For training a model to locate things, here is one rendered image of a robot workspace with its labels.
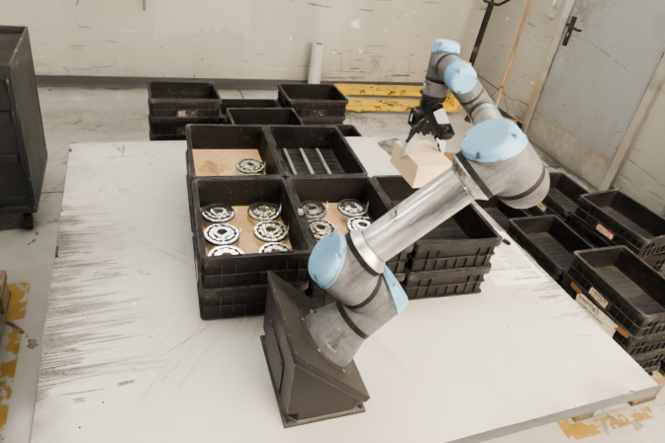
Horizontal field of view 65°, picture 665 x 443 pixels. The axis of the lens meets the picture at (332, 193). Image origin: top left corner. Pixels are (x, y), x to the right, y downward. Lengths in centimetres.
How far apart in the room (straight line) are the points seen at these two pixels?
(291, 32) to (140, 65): 134
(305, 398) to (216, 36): 390
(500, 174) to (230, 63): 401
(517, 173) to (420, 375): 65
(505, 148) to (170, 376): 94
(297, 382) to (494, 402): 56
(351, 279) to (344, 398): 31
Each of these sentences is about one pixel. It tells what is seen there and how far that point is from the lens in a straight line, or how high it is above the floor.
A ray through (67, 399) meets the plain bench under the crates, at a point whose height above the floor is 70.
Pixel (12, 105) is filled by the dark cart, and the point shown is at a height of 71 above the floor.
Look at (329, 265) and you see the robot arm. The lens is 111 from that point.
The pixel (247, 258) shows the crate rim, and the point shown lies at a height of 92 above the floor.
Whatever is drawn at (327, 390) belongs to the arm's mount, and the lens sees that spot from 126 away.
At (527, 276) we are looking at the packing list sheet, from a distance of 198.
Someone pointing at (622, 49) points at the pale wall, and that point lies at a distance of 447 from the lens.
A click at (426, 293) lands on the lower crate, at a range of 169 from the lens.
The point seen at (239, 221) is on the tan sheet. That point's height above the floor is 83.
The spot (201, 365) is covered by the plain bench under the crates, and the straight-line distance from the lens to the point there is 142.
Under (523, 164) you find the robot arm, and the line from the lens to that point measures 109.
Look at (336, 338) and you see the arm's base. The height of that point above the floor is 89.
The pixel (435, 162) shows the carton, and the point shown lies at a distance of 157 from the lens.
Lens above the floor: 179
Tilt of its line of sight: 31 degrees down
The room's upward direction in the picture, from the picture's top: 10 degrees clockwise
